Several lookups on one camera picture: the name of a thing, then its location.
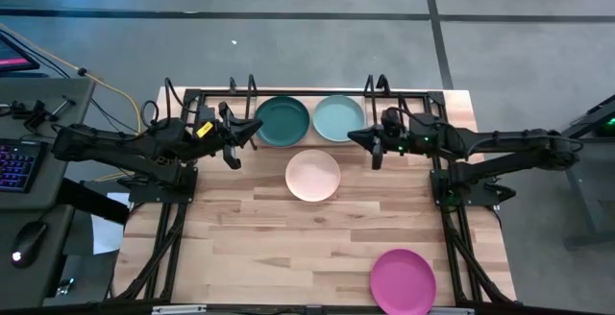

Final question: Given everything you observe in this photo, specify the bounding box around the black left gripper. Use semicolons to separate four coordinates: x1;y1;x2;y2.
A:
193;101;264;171

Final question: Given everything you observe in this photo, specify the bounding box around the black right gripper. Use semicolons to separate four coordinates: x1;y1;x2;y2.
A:
347;107;437;171

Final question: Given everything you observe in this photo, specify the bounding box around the light teal plate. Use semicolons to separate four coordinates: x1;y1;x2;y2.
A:
312;94;366;143

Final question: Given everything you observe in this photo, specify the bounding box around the dark green plate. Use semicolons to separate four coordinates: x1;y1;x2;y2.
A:
254;95;311;149

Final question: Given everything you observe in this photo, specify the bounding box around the cream plate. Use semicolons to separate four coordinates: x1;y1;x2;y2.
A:
284;149;342;204

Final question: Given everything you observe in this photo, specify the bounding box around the magenta plate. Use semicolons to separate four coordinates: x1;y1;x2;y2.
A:
369;248;438;315

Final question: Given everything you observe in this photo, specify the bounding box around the black slanted bar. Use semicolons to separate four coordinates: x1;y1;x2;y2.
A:
57;179;131;226

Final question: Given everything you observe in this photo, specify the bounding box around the white paper sheet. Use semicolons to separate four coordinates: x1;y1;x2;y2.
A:
90;192;131;255

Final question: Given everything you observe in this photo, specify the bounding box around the grey desk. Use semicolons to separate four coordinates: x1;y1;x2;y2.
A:
0;77;96;309

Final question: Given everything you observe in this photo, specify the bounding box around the dark metal side stand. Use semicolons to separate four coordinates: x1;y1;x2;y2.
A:
528;93;615;249

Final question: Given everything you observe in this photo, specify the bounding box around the black clamp device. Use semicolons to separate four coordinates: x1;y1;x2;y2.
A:
0;96;77;132

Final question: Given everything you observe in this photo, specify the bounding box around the backlit black keyboard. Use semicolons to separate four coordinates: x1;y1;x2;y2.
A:
0;137;48;195

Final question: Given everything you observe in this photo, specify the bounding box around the black computer mouse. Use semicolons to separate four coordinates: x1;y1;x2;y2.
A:
10;220;49;270

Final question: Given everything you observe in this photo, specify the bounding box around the desk monitor with lit screen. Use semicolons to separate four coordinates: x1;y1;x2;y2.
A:
0;34;40;74

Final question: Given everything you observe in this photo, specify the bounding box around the wooden shelf black metal frame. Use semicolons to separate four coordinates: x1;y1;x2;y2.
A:
228;73;393;153

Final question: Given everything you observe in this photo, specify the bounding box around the black rig frame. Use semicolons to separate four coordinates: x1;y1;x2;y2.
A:
112;86;518;315

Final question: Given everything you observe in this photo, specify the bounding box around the yellow cable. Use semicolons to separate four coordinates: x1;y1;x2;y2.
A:
0;22;145;182

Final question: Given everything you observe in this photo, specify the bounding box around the thin black cable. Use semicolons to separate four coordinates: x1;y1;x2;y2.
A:
0;30;145;136

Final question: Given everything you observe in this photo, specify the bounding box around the silver metal bracket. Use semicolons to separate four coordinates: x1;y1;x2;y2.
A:
151;304;208;315
421;306;476;315

